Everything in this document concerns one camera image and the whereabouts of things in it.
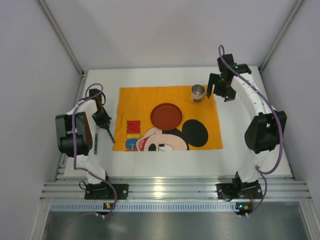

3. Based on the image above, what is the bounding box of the aluminium frame post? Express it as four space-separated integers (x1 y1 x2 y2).
35 0 84 76
258 0 306 74

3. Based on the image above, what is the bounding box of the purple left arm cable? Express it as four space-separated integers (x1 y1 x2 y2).
71 83 118 218

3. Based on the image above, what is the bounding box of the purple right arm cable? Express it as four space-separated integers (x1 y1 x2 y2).
218 44 283 217

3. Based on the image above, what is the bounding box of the orange Mickey Mouse placemat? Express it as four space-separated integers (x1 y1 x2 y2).
113 85 223 152

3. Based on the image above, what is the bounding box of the grey slotted cable duct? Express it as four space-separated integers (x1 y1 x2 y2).
50 202 252 213

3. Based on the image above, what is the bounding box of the metal fork green handle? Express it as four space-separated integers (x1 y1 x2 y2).
94 126 100 155

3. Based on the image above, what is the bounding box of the small metal cup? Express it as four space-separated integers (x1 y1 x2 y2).
191 84 206 103

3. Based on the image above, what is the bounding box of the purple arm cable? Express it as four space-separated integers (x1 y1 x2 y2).
218 44 283 217
71 83 118 218

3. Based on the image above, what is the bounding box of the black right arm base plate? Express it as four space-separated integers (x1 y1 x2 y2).
216 182 263 202

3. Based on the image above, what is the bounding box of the right aluminium frame post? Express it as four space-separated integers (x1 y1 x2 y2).
258 0 306 74

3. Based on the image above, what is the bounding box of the red round plastic plate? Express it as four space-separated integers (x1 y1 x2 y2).
150 103 183 131

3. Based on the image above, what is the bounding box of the left aluminium frame post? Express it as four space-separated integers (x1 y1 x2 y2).
35 0 84 76

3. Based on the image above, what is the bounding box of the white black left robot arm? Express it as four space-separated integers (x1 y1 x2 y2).
55 88 112 193

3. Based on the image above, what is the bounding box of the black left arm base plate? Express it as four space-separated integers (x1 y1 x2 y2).
81 182 129 200

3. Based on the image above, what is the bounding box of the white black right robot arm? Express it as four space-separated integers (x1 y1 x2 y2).
206 52 287 202

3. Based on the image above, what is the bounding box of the aluminium mounting rail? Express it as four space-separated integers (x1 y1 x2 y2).
40 177 312 202

